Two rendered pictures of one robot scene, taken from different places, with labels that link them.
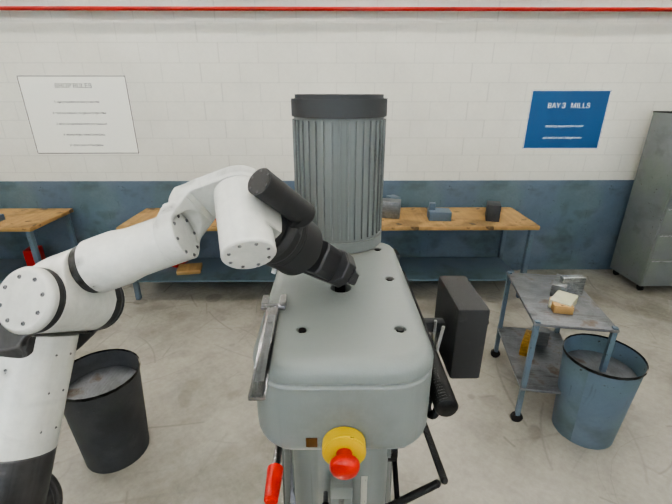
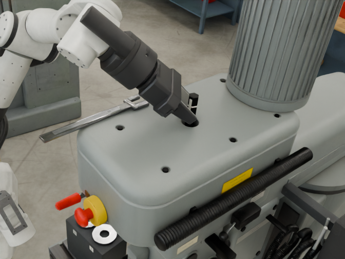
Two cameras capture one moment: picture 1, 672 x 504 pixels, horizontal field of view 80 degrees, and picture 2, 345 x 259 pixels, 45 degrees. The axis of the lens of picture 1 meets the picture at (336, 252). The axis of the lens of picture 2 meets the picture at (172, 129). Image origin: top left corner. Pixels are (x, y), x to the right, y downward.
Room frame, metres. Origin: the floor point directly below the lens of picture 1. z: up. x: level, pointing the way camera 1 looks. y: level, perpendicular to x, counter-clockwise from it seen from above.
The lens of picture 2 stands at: (0.12, -0.50, 2.40)
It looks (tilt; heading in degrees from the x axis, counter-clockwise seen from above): 37 degrees down; 46
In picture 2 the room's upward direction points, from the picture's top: 8 degrees clockwise
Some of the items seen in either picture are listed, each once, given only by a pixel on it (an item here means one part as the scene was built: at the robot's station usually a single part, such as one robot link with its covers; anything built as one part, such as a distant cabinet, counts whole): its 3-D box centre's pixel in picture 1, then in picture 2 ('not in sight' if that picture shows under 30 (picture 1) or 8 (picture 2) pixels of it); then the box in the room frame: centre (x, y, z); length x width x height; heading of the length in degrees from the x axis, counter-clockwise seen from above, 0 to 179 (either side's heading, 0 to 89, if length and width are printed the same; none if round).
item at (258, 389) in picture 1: (267, 337); (96, 117); (0.48, 0.10, 1.89); 0.24 x 0.04 x 0.01; 3
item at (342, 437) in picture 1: (344, 447); (95, 210); (0.41, -0.01, 1.76); 0.06 x 0.02 x 0.06; 91
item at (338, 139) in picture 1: (338, 171); (284, 27); (0.89, -0.01, 2.05); 0.20 x 0.20 x 0.32
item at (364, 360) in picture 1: (340, 321); (190, 148); (0.65, -0.01, 1.81); 0.47 x 0.26 x 0.16; 1
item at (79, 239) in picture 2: not in sight; (96, 242); (0.65, 0.40, 1.04); 0.22 x 0.12 x 0.20; 98
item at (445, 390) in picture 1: (414, 324); (242, 190); (0.67, -0.15, 1.79); 0.45 x 0.04 x 0.04; 1
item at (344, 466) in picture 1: (344, 462); (84, 216); (0.38, -0.01, 1.76); 0.04 x 0.03 x 0.04; 91
